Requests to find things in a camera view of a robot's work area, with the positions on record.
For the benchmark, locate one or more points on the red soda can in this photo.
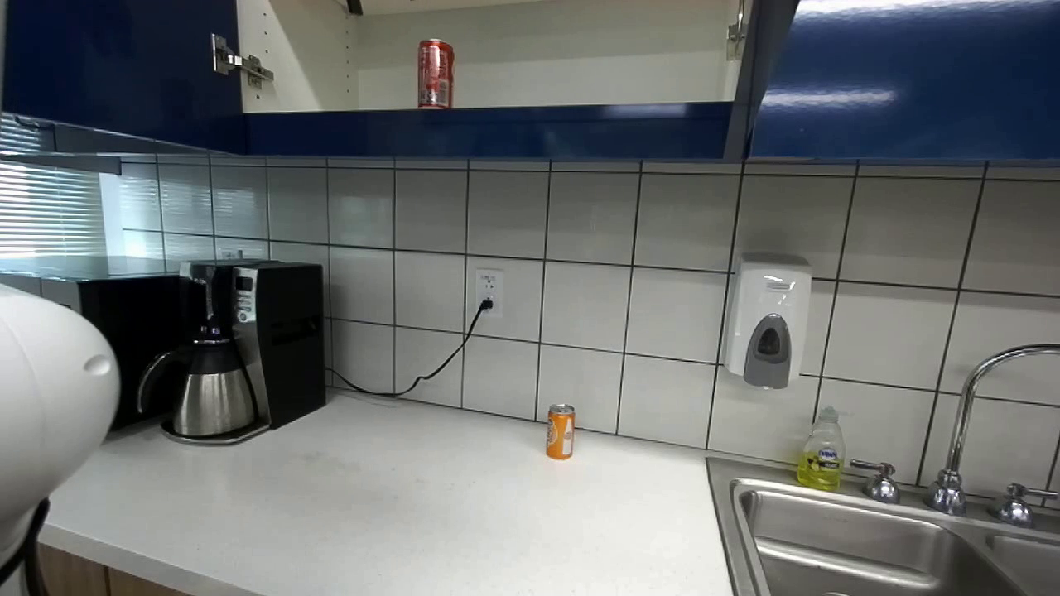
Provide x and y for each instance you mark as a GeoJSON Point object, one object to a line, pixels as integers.
{"type": "Point", "coordinates": [436, 73]}

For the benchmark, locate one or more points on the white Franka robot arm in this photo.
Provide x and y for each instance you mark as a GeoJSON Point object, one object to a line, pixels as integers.
{"type": "Point", "coordinates": [45, 419]}

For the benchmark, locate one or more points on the orange soda can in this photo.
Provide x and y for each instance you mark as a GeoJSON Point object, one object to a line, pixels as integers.
{"type": "Point", "coordinates": [563, 432]}

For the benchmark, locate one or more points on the blue cabinet door seen edge-on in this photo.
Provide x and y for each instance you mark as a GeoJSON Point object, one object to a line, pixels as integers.
{"type": "Point", "coordinates": [761, 78]}

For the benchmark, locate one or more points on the metal cabinet hinge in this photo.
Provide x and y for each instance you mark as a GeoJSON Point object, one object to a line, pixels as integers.
{"type": "Point", "coordinates": [738, 35]}
{"type": "Point", "coordinates": [236, 62]}

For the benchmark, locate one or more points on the closed blue cabinet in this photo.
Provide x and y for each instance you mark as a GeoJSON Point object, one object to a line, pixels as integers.
{"type": "Point", "coordinates": [915, 102]}

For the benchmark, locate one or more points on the wide blue cabinet door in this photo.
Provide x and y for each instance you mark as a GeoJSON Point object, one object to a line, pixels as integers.
{"type": "Point", "coordinates": [120, 68]}

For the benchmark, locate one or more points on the wooden lower cabinet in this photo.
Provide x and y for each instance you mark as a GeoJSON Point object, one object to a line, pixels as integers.
{"type": "Point", "coordinates": [78, 577]}

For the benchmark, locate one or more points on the black coffee maker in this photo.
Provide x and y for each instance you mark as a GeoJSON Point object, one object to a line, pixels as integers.
{"type": "Point", "coordinates": [285, 343]}

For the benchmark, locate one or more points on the yellow dish soap bottle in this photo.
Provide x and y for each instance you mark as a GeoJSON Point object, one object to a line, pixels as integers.
{"type": "Point", "coordinates": [822, 460]}

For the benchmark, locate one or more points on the steel coffee carafe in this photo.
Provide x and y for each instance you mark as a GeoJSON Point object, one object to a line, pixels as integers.
{"type": "Point", "coordinates": [211, 399]}

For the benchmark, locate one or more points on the black box appliance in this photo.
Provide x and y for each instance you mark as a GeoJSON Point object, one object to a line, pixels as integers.
{"type": "Point", "coordinates": [134, 352]}

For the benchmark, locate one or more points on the stainless steel sink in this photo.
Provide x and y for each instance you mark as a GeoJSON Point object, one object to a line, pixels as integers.
{"type": "Point", "coordinates": [862, 536]}

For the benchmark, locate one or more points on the chrome gooseneck faucet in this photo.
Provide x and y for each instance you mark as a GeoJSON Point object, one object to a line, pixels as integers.
{"type": "Point", "coordinates": [972, 387]}

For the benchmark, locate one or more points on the white window blinds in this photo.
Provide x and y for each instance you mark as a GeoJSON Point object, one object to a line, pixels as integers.
{"type": "Point", "coordinates": [50, 217]}

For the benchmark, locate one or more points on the white wall outlet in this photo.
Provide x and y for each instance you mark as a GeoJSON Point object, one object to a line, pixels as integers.
{"type": "Point", "coordinates": [490, 289]}

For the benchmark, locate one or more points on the white wall soap dispenser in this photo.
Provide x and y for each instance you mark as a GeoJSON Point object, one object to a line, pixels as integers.
{"type": "Point", "coordinates": [767, 321]}

